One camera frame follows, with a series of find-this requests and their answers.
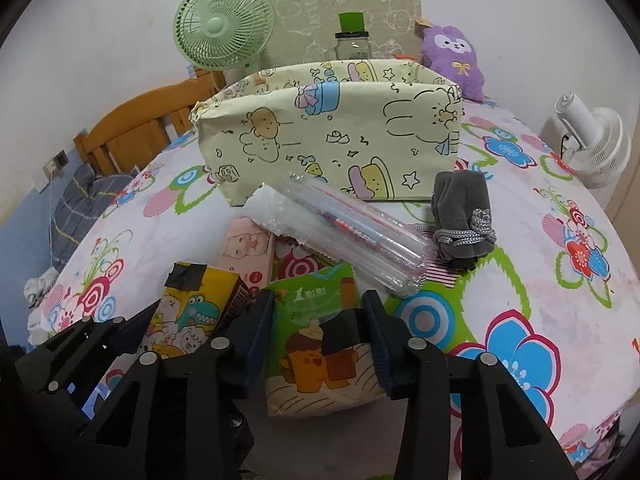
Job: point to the floral tablecloth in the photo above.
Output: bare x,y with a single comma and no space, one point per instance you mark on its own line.
557,301

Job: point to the green cartoon placemat board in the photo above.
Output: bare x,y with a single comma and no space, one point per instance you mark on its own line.
307,30

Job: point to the crumpled white cloth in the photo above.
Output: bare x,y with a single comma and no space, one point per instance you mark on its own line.
35,289

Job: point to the pink cartoon tissue pack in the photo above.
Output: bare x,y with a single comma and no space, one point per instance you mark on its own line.
248,251

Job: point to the green desk fan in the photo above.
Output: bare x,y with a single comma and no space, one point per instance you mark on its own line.
218,35

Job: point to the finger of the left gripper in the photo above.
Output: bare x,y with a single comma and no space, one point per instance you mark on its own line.
75,360

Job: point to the white standing fan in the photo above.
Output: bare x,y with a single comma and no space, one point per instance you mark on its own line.
592,142

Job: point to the glass mason jar mug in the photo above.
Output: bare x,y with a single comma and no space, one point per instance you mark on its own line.
349,46

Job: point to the green cup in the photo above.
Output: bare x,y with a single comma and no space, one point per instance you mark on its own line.
352,23

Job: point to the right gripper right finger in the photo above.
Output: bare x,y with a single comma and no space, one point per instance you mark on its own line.
503,435

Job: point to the purple plush bunny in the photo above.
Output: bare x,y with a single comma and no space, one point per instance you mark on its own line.
446,51

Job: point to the wall power socket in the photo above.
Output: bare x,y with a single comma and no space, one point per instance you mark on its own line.
55,165

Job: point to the yellow cartoon fabric storage box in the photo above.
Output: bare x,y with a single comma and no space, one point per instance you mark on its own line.
377,129

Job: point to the green cartoon tissue pack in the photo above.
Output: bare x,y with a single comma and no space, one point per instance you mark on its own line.
319,359

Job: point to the blue bed sheet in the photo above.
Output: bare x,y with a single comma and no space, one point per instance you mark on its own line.
25,253

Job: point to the grey plaid pillow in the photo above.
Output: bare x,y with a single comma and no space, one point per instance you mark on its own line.
84,199

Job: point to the clear pack of straws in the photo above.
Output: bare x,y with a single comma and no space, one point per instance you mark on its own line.
342,228

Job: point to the wooden bed headboard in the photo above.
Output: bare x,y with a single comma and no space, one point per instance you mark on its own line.
134,133

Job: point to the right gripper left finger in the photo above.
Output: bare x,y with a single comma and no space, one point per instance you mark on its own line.
177,418

